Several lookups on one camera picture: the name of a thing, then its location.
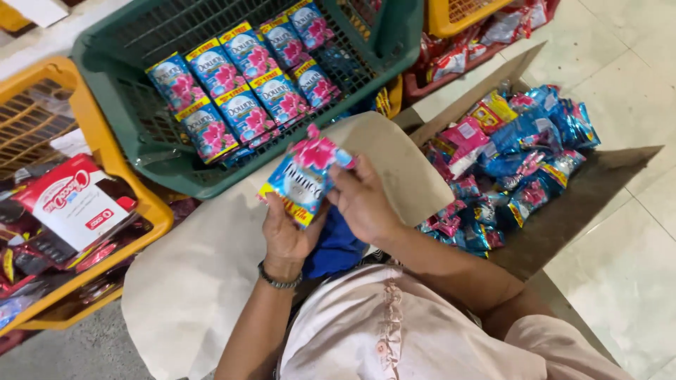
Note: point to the yellow basket under green basket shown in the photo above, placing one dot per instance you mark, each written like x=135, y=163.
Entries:
x=391, y=97

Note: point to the person's left hand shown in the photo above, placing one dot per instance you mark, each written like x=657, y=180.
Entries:
x=285, y=237

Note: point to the brown cardboard carton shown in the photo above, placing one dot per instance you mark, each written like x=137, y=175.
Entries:
x=200, y=285

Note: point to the blue cloth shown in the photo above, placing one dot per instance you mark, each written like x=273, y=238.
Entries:
x=332, y=248

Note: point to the blue floral sachet packet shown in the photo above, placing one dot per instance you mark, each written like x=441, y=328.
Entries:
x=303, y=177

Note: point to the person's pale pink shirt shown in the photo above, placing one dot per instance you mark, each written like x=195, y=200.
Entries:
x=422, y=338

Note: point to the small yellow plastic basket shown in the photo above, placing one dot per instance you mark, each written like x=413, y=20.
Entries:
x=449, y=18

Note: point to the person's right hand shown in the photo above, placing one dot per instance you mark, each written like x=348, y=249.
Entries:
x=364, y=206

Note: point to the heap of dark red packets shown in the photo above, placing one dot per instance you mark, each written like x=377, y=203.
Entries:
x=31, y=269

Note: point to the red crate with packets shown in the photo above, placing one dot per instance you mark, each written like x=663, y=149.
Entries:
x=464, y=58

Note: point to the green plastic basket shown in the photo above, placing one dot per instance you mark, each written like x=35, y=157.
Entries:
x=158, y=137

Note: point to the large yellow plastic basket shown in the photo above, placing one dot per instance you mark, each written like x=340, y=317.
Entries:
x=100, y=142

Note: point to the white paper sheet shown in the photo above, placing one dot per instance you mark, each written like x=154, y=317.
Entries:
x=39, y=9

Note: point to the heap of blue pink sachets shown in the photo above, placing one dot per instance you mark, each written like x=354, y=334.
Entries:
x=507, y=169

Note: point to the red and white pouch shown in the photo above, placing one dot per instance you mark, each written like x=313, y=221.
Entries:
x=74, y=206

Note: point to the rows of blue floral sachets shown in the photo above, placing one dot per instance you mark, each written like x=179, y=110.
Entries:
x=248, y=84

